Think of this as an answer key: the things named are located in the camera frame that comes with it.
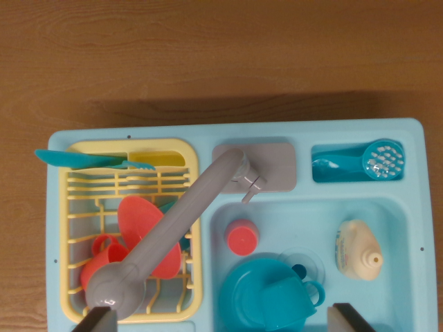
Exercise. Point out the gray toy faucet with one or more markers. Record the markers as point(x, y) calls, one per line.
point(173, 224)

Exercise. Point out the red toy cup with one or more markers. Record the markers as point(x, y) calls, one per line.
point(241, 240)

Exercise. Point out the teal toy knife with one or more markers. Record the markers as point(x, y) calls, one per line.
point(69, 158)

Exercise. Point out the teal toy fork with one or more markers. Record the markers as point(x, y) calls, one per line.
point(138, 165)

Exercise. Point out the cream detergent bottle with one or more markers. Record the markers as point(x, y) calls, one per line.
point(356, 245)

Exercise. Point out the yellow plastic dish rack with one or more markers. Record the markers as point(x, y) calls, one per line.
point(192, 162)

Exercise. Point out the light blue toy sink unit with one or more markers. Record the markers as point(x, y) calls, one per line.
point(304, 214)

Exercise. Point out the clear round drain plug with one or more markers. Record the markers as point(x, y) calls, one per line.
point(304, 263)

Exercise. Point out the red toy plate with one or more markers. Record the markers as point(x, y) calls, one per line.
point(138, 218)

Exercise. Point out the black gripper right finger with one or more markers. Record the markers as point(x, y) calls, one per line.
point(347, 320)

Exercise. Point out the teal dish brush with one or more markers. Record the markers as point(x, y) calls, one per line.
point(384, 160)

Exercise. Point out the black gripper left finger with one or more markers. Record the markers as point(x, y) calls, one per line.
point(97, 320)

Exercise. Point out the teal toy mug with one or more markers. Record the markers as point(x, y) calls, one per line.
point(287, 301)

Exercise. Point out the red toy mug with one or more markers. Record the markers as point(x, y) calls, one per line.
point(110, 256)

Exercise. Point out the large teal toy plate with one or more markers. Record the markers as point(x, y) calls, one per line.
point(245, 290)

